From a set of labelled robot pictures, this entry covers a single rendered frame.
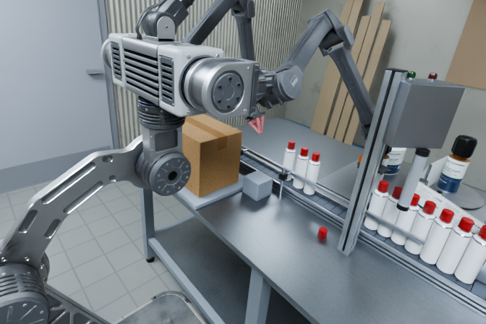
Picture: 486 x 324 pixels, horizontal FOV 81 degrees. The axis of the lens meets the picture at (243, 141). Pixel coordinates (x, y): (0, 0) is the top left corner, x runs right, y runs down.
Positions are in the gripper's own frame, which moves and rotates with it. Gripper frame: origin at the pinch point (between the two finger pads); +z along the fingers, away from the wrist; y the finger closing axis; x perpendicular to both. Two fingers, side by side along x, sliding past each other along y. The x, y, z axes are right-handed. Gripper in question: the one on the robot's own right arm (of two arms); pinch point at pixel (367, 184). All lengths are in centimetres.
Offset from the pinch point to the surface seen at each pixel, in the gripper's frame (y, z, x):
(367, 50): 133, -31, -268
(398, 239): -18.9, 10.4, 8.6
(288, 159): 35.1, 1.8, 7.6
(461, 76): 31, -17, -295
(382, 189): -8.3, -5.1, 7.9
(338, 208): 6.3, 13.6, 5.9
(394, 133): -10.8, -31.8, 24.3
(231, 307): 35, 80, 37
